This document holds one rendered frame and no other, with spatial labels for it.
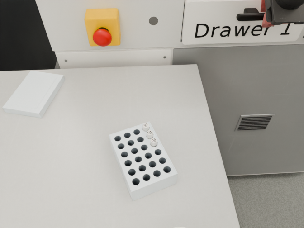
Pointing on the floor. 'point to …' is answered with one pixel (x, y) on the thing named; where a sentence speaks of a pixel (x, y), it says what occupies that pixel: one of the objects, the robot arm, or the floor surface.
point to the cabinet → (234, 97)
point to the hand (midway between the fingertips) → (265, 17)
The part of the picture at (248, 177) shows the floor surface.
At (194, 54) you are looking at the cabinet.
